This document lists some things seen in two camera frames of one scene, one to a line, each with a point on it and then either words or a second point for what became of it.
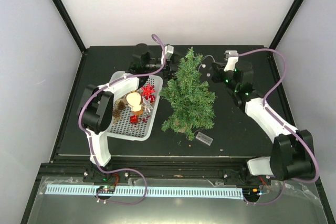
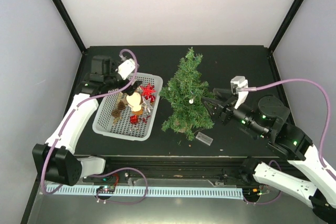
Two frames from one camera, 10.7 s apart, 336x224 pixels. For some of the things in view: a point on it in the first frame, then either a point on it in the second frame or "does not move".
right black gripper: (217, 71) -> (227, 105)
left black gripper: (168, 71) -> (133, 86)
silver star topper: (147, 104) does not move
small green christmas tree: (191, 102) does not move
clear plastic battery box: (204, 138) does not move
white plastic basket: (135, 111) does not move
